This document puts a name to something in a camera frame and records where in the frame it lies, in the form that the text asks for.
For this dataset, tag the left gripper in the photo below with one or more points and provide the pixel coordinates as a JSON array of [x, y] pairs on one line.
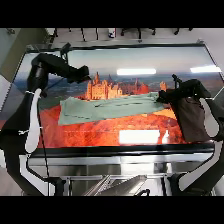
[[79, 75]]

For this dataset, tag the silver frame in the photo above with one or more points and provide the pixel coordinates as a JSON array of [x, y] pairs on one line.
[[133, 166]]

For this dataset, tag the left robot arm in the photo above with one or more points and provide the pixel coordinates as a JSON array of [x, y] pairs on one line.
[[16, 133]]

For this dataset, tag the brown garment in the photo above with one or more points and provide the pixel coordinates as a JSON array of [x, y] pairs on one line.
[[192, 124]]

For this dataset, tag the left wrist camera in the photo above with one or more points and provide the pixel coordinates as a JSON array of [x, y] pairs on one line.
[[65, 49]]

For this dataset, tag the pale green T-shirt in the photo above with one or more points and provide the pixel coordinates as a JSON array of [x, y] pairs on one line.
[[110, 109]]

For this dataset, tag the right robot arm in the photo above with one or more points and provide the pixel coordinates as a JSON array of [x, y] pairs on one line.
[[213, 150]]

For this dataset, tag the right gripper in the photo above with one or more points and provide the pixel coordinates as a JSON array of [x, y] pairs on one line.
[[165, 96]]

